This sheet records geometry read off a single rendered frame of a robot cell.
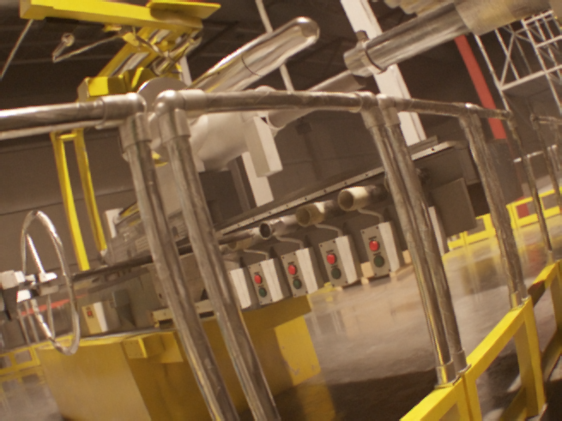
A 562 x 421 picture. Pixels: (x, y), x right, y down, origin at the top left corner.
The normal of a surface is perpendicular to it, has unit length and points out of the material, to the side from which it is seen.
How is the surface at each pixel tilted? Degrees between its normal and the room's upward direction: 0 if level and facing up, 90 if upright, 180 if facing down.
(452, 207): 90
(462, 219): 90
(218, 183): 90
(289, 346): 90
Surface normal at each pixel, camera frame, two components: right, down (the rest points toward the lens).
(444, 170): -0.65, 0.15
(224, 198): 0.70, -0.26
